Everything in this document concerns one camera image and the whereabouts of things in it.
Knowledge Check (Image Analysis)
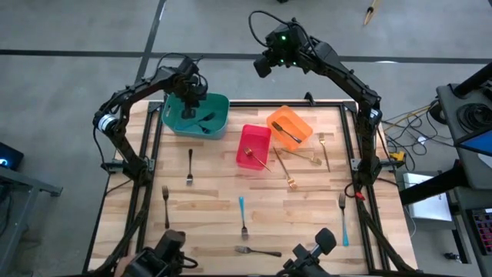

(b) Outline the coiled black cable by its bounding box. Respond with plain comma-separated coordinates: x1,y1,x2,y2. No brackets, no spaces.
457,102,492,134

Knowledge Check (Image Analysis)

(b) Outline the keypad with coloured keys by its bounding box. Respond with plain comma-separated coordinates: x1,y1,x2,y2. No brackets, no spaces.
470,207,492,257

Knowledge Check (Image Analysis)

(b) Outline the black metal beam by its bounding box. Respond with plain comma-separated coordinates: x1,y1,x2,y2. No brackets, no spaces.
398,159,468,207

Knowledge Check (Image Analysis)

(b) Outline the white box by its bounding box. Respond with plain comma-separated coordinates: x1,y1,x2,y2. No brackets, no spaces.
402,172,454,222

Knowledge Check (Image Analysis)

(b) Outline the blue screen panel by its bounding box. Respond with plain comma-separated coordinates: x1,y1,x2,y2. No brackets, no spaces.
459,130,492,157

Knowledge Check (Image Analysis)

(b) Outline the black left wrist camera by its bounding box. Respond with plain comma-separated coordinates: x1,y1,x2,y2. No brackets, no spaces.
194,75,211,97

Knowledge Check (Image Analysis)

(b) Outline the dark grey side cabinet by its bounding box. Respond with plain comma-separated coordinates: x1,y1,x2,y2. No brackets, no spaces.
451,186,492,277

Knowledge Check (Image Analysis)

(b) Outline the orange plastic bin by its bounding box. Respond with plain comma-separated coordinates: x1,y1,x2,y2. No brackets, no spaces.
266,105,314,151

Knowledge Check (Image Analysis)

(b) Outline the grey metal cart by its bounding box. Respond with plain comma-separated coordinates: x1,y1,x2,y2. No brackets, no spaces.
0,165,64,277

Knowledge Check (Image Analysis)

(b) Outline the black teleoperation handle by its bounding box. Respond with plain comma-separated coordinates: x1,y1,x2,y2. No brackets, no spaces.
122,229,199,277
276,227,338,277

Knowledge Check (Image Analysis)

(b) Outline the black metal post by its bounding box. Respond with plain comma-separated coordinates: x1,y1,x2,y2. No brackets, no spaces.
451,61,492,99

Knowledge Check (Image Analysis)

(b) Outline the black device with blue light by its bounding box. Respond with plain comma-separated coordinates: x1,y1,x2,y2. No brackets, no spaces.
0,141,25,172

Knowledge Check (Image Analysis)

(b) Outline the black metal table frame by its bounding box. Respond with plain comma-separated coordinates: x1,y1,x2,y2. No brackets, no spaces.
86,100,414,275

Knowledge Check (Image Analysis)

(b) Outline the dark silver metal fork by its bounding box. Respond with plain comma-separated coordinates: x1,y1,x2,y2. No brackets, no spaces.
234,245,283,258

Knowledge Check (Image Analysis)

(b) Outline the black metal fork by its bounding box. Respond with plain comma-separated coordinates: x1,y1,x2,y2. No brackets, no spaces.
271,121,304,145
186,149,194,187
161,185,171,230

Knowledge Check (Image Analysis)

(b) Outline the yellow cable with black plug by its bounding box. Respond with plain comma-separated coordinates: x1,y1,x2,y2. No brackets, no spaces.
363,0,381,28

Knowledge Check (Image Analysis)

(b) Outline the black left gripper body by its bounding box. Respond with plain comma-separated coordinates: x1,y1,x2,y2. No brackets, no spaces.
176,57,208,108

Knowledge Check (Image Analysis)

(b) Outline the teal plastic bin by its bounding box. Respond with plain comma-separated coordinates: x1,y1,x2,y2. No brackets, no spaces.
161,92,231,140

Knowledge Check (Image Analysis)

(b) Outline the thin yellow cable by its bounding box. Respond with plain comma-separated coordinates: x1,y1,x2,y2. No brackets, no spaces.
384,105,434,130

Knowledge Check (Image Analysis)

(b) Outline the red plastic bin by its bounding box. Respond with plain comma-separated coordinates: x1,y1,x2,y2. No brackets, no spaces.
235,123,272,172

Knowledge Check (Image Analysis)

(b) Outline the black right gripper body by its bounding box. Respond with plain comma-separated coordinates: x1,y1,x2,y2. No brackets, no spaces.
267,23,314,72

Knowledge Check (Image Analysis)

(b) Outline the grey workstation desk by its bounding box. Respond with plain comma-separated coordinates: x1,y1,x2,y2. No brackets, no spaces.
436,82,492,192

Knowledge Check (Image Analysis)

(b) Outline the person's hand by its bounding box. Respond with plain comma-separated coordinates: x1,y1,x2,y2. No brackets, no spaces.
114,255,134,277

